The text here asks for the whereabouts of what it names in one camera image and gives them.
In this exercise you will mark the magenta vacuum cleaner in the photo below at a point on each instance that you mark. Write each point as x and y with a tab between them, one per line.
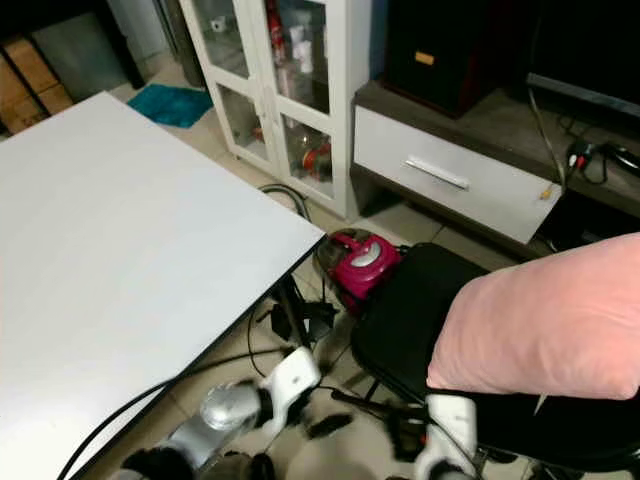
363	260

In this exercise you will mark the pink pillow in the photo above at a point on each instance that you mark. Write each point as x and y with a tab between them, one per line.
540	320

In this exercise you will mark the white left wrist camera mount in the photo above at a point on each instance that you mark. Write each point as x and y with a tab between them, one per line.
291	385

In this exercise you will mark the brown tv stand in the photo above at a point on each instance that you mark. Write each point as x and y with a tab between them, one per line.
490	120

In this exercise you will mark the black power plug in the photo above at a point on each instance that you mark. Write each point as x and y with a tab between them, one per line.
585	156

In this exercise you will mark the white glass door cabinet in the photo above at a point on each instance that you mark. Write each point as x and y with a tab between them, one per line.
265	110

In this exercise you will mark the black table leg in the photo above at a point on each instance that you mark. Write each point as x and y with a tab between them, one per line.
295	315

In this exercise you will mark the white drawer front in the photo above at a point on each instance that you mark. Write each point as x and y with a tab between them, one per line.
500	200

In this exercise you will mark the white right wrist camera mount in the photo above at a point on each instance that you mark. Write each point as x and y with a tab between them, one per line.
450	425

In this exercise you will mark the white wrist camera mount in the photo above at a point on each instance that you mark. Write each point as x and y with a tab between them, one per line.
291	385
450	425

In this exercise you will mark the black chair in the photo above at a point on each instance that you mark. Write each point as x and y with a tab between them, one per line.
400	320

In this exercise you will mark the black television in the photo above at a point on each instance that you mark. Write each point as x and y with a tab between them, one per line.
585	45

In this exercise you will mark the teal floor mat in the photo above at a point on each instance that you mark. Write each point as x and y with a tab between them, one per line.
170	104

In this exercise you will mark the brown cardboard box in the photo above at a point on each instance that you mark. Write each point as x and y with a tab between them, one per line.
32	85

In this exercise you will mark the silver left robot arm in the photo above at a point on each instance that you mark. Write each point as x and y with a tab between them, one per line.
226	410

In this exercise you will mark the black speaker box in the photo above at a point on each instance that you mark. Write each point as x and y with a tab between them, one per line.
450	50

